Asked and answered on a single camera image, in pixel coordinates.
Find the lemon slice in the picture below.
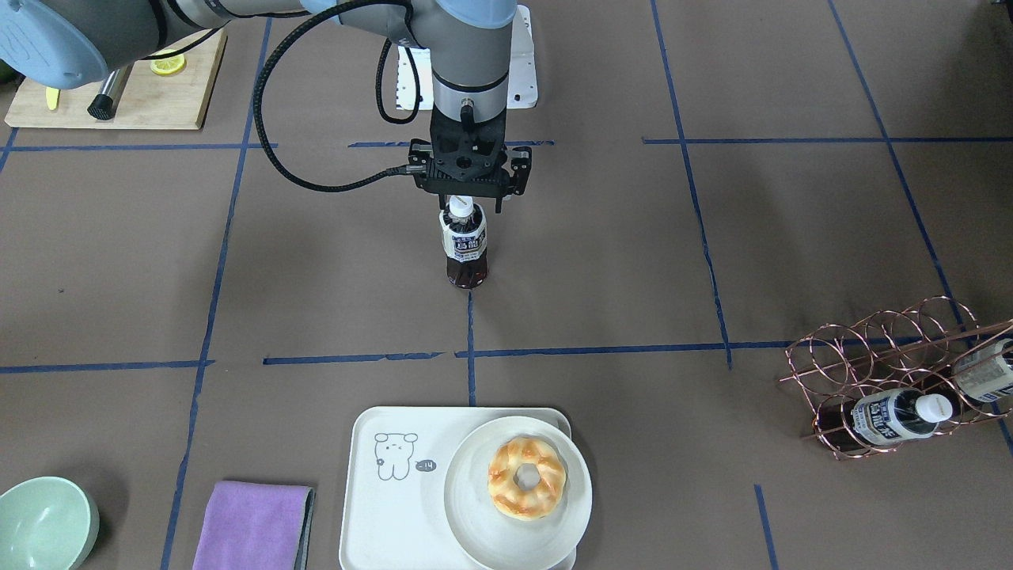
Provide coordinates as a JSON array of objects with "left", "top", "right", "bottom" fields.
[{"left": 149, "top": 50, "right": 187, "bottom": 77}]

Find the beige round plate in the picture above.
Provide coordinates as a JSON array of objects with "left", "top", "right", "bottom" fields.
[{"left": 444, "top": 416, "right": 592, "bottom": 569}]

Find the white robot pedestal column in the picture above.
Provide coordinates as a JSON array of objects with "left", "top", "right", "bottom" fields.
[{"left": 394, "top": 4, "right": 539, "bottom": 112}]

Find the mint green bowl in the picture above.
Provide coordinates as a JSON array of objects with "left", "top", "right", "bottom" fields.
[{"left": 1, "top": 476, "right": 99, "bottom": 569}]

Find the purple folded cloth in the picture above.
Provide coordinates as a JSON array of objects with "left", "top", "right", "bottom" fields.
[{"left": 192, "top": 481, "right": 316, "bottom": 569}]

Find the copper wire bottle rack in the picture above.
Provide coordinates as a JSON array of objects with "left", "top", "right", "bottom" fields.
[{"left": 783, "top": 296, "right": 1011, "bottom": 461}]

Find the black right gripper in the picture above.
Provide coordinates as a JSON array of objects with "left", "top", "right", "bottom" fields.
[{"left": 408, "top": 109, "right": 532, "bottom": 213}]

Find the glazed twisted donut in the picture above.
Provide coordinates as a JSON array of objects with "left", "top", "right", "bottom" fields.
[{"left": 486, "top": 436, "right": 567, "bottom": 522}]

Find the black and steel knife handle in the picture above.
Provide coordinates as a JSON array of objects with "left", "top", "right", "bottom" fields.
[{"left": 87, "top": 65, "right": 133, "bottom": 120}]

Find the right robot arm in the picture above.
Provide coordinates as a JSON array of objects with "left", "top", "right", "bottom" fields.
[{"left": 1, "top": 1, "right": 532, "bottom": 207}]

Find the beige rabbit tray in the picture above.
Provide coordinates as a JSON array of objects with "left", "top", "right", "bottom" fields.
[{"left": 339, "top": 405, "right": 572, "bottom": 569}]

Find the yellow plastic knife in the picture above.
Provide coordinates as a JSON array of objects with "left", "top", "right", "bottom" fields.
[{"left": 44, "top": 87, "right": 61, "bottom": 112}]

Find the tea bottle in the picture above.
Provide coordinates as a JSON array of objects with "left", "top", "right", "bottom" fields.
[
  {"left": 814, "top": 387, "right": 954, "bottom": 455},
  {"left": 953, "top": 339, "right": 1012, "bottom": 403},
  {"left": 440, "top": 196, "right": 488, "bottom": 289}
]

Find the wooden cutting board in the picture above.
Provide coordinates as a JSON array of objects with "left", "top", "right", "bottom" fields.
[{"left": 5, "top": 30, "right": 228, "bottom": 130}]

